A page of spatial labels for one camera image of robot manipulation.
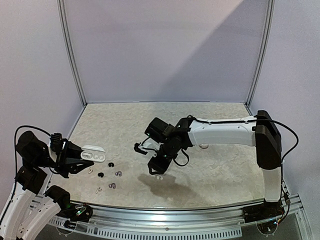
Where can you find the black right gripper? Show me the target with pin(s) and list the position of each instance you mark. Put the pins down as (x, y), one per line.
(157, 164)

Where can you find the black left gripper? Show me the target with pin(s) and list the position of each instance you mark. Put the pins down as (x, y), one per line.
(69, 150)

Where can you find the white oval charging case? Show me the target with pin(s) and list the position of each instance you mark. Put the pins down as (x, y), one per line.
(88, 152)

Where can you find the round white pink case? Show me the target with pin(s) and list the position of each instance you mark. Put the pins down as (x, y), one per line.
(203, 146)

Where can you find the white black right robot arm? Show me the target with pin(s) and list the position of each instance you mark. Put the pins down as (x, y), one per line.
(191, 131)

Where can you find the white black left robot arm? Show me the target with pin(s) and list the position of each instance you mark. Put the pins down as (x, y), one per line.
(29, 207)

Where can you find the black clip earbud upper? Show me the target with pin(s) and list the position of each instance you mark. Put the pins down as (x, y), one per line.
(110, 164)

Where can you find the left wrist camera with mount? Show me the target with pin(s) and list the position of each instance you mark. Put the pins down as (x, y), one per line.
(56, 145)

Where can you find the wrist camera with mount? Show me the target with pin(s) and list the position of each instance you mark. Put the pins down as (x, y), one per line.
(147, 147)
(56, 145)

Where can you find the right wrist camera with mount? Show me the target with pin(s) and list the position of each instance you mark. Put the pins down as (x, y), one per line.
(147, 147)

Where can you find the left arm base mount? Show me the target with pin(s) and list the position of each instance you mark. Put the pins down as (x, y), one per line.
(77, 213)

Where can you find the aluminium front rail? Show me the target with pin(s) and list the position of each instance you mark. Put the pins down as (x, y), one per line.
(235, 215)

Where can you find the white slotted cable duct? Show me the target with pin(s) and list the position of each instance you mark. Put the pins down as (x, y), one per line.
(123, 231)

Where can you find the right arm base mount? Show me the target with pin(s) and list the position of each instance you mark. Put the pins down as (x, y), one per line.
(262, 211)

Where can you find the aluminium left frame post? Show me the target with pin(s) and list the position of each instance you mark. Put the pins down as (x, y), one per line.
(70, 51)

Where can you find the aluminium corner frame post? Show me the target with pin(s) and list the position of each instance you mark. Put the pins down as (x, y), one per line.
(262, 52)

